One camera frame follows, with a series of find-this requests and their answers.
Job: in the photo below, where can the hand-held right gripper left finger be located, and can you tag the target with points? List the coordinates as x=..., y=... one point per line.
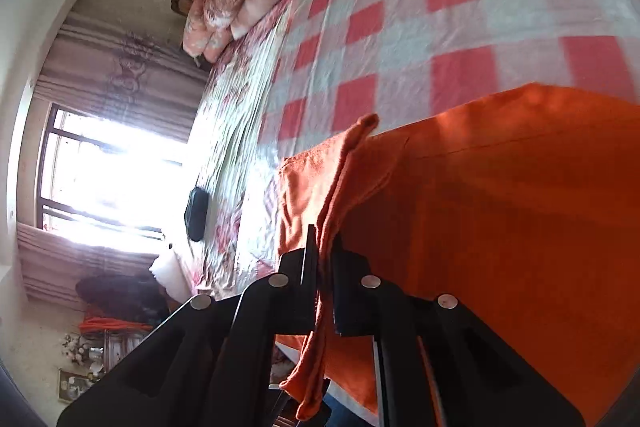
x=300, y=267

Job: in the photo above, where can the patterned pink curtain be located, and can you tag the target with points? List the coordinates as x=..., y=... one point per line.
x=125, y=67
x=65, y=267

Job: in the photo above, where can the orange pants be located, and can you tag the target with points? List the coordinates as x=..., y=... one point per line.
x=500, y=207

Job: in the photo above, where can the white cushion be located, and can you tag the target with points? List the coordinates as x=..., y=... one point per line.
x=170, y=272

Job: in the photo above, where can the artificial flower bouquet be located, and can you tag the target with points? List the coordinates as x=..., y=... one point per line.
x=80, y=347

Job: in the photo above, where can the red white checkered tablecloth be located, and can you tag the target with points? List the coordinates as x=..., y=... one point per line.
x=400, y=7

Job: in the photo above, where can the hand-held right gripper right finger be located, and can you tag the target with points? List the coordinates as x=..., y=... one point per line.
x=350, y=289

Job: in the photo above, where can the window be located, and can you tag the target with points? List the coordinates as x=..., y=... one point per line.
x=115, y=172

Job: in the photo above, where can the pink floral pillow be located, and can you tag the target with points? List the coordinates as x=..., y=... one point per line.
x=200, y=27

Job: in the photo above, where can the floral bed sheet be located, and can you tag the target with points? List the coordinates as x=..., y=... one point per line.
x=235, y=117

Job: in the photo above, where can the dark cloth pile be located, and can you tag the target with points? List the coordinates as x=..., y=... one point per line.
x=120, y=297

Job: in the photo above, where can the black pouch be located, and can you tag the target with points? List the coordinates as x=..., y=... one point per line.
x=195, y=214

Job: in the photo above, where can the white dresser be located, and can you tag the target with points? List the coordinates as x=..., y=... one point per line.
x=122, y=349

